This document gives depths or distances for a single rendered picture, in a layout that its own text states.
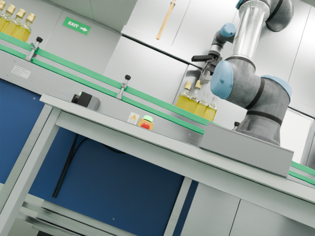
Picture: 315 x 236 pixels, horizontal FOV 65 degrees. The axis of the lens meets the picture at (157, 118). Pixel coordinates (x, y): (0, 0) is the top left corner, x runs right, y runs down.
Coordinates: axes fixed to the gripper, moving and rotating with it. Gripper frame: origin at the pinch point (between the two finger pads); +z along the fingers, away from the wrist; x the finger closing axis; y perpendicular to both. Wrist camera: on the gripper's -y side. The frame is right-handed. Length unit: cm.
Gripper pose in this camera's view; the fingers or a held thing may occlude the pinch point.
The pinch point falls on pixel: (199, 83)
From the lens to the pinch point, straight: 146.4
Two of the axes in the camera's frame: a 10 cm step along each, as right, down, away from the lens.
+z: -3.7, 9.1, -1.9
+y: 9.2, 3.9, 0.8
